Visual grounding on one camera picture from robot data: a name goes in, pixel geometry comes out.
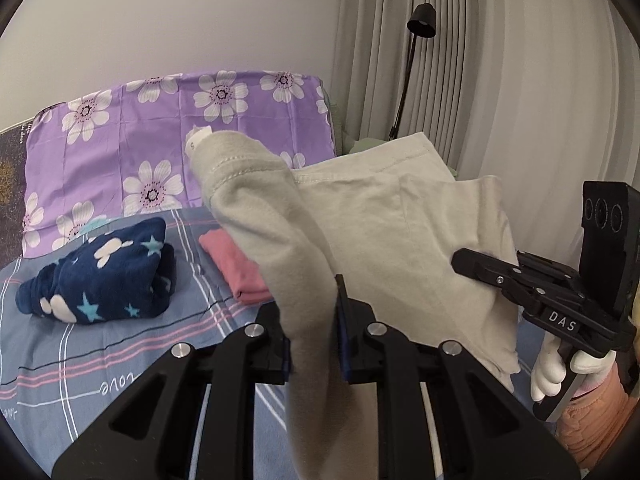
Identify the beige long-sleeve shirt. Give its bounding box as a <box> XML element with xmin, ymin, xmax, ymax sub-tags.
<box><xmin>186</xmin><ymin>127</ymin><xmax>520</xmax><ymax>479</ymax></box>

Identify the right white-gloved hand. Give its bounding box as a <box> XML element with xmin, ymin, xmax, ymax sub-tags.
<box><xmin>529</xmin><ymin>333</ymin><xmax>616</xmax><ymax>402</ymax></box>

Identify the blue plaid bed sheet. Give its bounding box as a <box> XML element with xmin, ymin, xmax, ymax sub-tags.
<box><xmin>1</xmin><ymin>208</ymin><xmax>257</xmax><ymax>472</ymax></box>

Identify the navy star fleece bundle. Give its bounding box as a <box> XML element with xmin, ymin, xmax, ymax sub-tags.
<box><xmin>15</xmin><ymin>217</ymin><xmax>176</xmax><ymax>325</ymax></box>

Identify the folded pink garment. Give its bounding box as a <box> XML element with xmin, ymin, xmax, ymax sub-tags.
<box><xmin>198</xmin><ymin>229</ymin><xmax>272</xmax><ymax>306</ymax></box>

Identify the grey pleated curtain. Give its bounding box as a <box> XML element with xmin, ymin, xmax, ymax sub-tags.
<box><xmin>330</xmin><ymin>0</ymin><xmax>639</xmax><ymax>266</ymax></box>

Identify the black floor lamp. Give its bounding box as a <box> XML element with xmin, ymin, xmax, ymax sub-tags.
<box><xmin>390</xmin><ymin>2</ymin><xmax>437</xmax><ymax>140</ymax></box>

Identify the purple floral pillow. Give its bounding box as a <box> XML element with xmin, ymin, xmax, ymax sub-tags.
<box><xmin>22</xmin><ymin>70</ymin><xmax>334</xmax><ymax>258</ymax></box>

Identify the dark tree-print pillow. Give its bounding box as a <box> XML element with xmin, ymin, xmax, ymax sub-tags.
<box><xmin>0</xmin><ymin>120</ymin><xmax>32</xmax><ymax>266</ymax></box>

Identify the black camera box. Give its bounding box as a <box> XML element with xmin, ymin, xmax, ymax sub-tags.
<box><xmin>578</xmin><ymin>181</ymin><xmax>639</xmax><ymax>321</ymax></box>

